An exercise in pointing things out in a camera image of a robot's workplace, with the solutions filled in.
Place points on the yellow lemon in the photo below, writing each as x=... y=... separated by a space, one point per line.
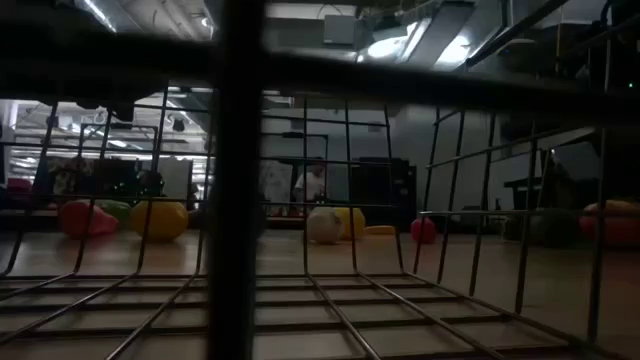
x=359 y=222
x=165 y=220

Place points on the small red tomato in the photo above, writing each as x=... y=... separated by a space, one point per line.
x=424 y=231

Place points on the green bell pepper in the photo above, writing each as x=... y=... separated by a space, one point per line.
x=118 y=209

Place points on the orange red carrot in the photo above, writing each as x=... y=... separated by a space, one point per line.
x=80 y=220

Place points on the orange bell pepper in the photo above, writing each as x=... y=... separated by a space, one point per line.
x=617 y=222

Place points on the person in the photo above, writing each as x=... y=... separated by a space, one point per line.
x=311 y=186

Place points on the white board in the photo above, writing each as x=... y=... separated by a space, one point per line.
x=275 y=182

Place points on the white garlic bulb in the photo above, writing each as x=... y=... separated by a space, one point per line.
x=324 y=226

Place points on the small yellow corn cob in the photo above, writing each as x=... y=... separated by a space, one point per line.
x=380 y=230

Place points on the ceiling light panel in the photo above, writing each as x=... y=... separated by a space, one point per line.
x=385 y=48
x=455 y=50

